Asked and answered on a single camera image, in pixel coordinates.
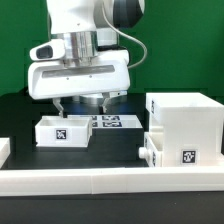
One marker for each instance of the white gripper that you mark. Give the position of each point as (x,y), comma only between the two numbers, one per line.
(49,76)

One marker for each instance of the white drawer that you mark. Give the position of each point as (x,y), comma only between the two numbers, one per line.
(55,131)
(149,152)

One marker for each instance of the white drawer cabinet box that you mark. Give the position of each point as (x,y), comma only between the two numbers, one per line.
(187,128)

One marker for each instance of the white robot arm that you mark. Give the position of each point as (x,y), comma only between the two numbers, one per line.
(82,56)

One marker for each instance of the paper sheet with markers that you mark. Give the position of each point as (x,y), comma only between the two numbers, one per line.
(115,121)

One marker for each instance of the white left fence rail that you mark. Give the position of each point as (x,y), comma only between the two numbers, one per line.
(4,150)

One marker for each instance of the white fence rail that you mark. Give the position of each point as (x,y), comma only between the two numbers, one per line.
(109,180)
(4,150)

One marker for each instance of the white front fence rail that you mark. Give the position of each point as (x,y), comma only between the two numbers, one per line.
(109,180)

